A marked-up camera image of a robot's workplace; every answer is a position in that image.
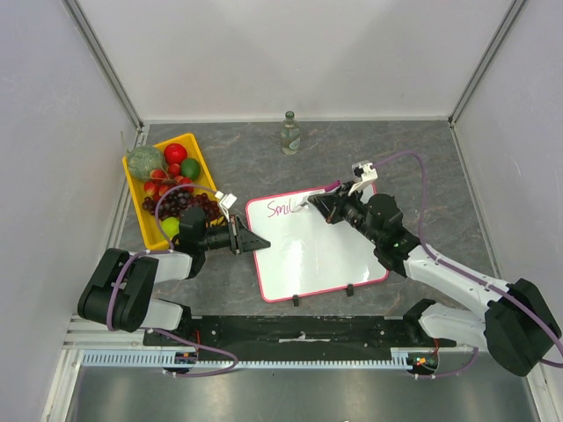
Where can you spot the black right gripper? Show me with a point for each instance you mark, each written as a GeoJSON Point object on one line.
{"type": "Point", "coordinates": [334, 204]}

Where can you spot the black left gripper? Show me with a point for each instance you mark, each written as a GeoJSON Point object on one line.
{"type": "Point", "coordinates": [241, 239]}

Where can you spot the magenta whiteboard marker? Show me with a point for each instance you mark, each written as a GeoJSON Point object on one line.
{"type": "Point", "coordinates": [322, 199]}

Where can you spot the pink framed whiteboard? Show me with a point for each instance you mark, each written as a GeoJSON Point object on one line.
{"type": "Point", "coordinates": [307, 256]}

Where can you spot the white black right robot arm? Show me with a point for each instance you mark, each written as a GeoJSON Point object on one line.
{"type": "Point", "coordinates": [510, 321]}

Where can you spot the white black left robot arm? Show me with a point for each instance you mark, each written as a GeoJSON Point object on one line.
{"type": "Point", "coordinates": [119, 292]}

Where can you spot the clear glass soda bottle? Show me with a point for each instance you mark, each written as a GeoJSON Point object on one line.
{"type": "Point", "coordinates": [290, 134]}

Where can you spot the light green apple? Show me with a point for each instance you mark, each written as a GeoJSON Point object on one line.
{"type": "Point", "coordinates": [170, 226]}

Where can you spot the purple grape bunch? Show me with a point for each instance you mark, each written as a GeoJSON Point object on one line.
{"type": "Point", "coordinates": [178, 202]}

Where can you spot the green lime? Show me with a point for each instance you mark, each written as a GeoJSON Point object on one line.
{"type": "Point", "coordinates": [190, 168]}

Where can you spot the yellow plastic bin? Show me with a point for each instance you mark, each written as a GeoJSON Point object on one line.
{"type": "Point", "coordinates": [154, 237]}

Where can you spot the red strawberry cluster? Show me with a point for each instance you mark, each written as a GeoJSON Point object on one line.
{"type": "Point", "coordinates": [160, 181]}

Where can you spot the red apple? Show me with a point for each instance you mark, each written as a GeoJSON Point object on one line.
{"type": "Point", "coordinates": [175, 153]}

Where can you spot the green netted melon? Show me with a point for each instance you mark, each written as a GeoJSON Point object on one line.
{"type": "Point", "coordinates": [142, 160]}

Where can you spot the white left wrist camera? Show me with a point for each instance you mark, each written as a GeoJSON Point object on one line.
{"type": "Point", "coordinates": [225, 201]}

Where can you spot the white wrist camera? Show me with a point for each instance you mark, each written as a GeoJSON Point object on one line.
{"type": "Point", "coordinates": [225, 201]}
{"type": "Point", "coordinates": [365, 175]}

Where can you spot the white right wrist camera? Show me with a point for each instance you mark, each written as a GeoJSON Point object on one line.
{"type": "Point", "coordinates": [365, 175]}

